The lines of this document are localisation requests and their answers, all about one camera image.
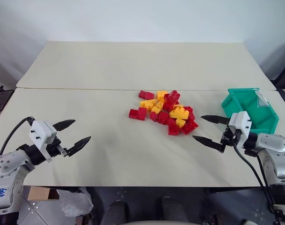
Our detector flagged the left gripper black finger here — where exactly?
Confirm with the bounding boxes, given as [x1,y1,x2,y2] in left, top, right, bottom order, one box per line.
[67,135,92,158]
[52,119,76,132]

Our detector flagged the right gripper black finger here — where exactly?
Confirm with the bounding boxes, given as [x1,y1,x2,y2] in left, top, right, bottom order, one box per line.
[200,114,230,125]
[192,135,225,154]

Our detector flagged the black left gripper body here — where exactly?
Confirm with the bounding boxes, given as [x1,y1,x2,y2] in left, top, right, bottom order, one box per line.
[46,138,70,158]

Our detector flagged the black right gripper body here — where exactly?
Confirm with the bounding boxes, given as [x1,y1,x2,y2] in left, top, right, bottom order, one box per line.
[220,126,242,148]

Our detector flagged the brown cardboard box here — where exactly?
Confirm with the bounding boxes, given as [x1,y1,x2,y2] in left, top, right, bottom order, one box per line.
[27,187,60,202]

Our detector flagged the green plastic bin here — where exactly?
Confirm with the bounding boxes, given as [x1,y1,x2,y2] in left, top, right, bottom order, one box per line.
[221,88,280,135]

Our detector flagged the yellow plastic building brick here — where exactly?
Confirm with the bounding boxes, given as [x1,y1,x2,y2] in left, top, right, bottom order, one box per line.
[169,106,190,120]

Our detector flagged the clear plastic label holder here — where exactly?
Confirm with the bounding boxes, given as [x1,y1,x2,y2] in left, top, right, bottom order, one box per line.
[254,90,270,107]

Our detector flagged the clear plastic bag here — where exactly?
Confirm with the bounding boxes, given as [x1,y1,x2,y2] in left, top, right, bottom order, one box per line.
[57,187,95,219]

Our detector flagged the black stand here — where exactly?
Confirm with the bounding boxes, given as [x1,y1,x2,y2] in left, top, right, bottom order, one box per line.
[0,83,15,113]

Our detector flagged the dark rounded shape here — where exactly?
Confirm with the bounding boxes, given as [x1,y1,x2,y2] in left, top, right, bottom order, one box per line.
[106,201,130,225]

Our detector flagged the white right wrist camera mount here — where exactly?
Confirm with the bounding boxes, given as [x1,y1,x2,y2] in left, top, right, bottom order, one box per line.
[227,111,252,150]

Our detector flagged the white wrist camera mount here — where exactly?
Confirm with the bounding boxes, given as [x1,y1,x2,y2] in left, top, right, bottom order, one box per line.
[29,120,57,162]
[227,111,252,150]

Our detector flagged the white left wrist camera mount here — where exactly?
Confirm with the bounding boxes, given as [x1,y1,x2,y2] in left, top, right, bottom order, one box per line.
[29,120,57,162]

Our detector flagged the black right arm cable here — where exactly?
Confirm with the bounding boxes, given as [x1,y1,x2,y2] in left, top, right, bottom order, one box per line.
[233,144,281,225]

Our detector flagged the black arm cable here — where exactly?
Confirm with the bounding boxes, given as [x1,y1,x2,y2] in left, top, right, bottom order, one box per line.
[233,144,281,225]
[0,116,35,157]

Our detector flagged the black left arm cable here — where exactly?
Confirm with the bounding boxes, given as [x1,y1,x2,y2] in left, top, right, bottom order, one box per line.
[0,116,35,157]

